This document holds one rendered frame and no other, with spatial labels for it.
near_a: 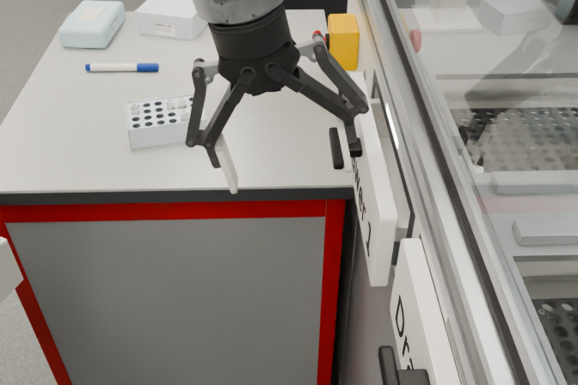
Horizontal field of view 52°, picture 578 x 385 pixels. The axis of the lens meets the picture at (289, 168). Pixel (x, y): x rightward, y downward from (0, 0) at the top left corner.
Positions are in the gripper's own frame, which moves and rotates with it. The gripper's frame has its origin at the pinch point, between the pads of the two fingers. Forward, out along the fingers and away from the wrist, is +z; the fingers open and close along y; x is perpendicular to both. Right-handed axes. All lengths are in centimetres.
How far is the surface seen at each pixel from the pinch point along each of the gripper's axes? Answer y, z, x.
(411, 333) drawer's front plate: 9.8, 3.4, -22.1
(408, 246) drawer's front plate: 11.1, -0.6, -15.5
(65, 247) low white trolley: -40.8, 19.2, 14.2
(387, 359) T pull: 7.3, 0.2, -26.4
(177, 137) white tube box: -19.5, 9.0, 24.2
